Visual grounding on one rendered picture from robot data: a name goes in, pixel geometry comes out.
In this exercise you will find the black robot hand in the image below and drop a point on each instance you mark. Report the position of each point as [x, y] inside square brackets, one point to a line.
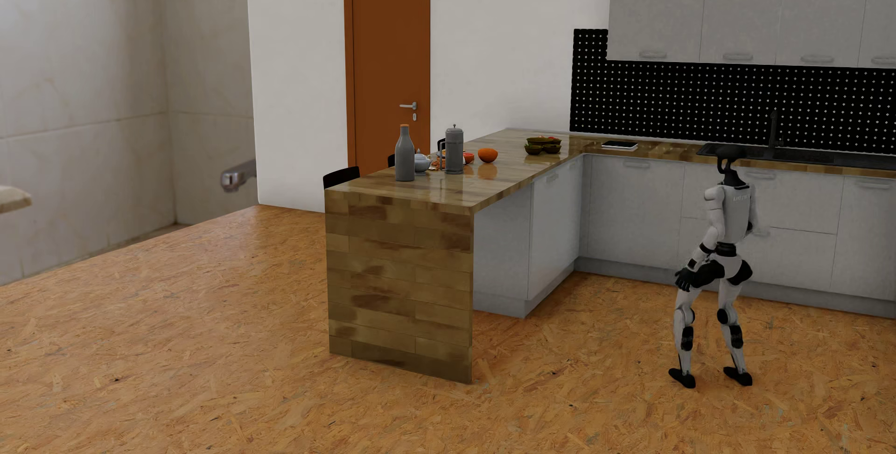
[685, 279]

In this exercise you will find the white left robot leg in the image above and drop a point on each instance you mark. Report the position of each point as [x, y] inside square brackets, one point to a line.
[684, 321]

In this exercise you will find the white robot leg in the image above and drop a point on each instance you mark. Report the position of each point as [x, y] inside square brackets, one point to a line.
[731, 321]
[684, 321]

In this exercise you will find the white right robot leg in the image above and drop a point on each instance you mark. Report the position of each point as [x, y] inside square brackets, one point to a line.
[731, 321]

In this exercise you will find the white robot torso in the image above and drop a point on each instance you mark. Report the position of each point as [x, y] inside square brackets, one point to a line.
[733, 212]

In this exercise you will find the grey lower cabinets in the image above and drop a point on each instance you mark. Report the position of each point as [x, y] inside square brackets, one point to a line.
[630, 216]

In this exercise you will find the grey cabinets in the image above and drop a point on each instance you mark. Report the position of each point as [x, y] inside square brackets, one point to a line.
[630, 216]
[749, 6]

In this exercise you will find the black robot head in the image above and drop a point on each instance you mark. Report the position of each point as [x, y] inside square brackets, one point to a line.
[729, 160]

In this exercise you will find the black kitchen sink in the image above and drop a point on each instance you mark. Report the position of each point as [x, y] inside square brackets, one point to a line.
[805, 156]

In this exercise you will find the black faucet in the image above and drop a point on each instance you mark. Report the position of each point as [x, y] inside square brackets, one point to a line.
[773, 128]

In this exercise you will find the black dotted backsplash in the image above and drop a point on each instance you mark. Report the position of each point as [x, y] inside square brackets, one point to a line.
[700, 104]

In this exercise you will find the orange fruit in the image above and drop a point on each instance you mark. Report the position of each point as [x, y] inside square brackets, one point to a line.
[488, 155]

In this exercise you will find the grey coffee press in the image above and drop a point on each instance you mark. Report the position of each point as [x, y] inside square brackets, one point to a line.
[454, 153]

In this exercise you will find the grey upper cabinets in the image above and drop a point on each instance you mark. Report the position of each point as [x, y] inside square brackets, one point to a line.
[749, 6]

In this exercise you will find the wooden kitchen counter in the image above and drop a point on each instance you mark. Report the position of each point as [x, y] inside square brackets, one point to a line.
[402, 272]

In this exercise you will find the grey teapot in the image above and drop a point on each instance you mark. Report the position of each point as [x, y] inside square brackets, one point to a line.
[421, 162]

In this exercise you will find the grey glass bottle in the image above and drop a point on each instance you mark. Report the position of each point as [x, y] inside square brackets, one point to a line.
[404, 156]

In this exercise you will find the black chair back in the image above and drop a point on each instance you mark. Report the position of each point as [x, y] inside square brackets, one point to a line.
[341, 177]

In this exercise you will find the brown wooden door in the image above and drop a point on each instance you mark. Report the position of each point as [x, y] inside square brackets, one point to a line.
[388, 62]

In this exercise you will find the beige table edge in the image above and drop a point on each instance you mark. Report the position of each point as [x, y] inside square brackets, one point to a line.
[12, 198]

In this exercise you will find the metal wall fixture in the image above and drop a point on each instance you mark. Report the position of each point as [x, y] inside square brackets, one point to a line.
[236, 177]

